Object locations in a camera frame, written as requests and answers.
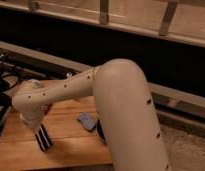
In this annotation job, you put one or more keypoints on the white gripper wrist block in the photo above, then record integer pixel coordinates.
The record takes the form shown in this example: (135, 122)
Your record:
(32, 121)

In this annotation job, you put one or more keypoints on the black white striped eraser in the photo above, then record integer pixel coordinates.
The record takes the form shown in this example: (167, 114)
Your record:
(43, 139)

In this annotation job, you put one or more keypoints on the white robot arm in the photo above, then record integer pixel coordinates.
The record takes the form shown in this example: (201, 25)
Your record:
(125, 106)

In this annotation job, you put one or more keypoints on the black ceramic bowl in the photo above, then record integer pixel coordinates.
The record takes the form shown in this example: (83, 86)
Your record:
(100, 132)

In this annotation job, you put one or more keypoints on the red pocket knife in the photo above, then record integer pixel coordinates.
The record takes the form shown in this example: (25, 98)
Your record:
(47, 109)

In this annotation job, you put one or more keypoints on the blue crumpled cloth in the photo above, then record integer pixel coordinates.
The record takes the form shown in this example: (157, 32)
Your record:
(87, 122)

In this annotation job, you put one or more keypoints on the clear glass bottle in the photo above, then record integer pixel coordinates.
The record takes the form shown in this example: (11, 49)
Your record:
(69, 75)

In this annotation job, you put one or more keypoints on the metal rail frame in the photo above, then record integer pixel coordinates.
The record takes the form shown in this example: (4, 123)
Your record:
(175, 20)

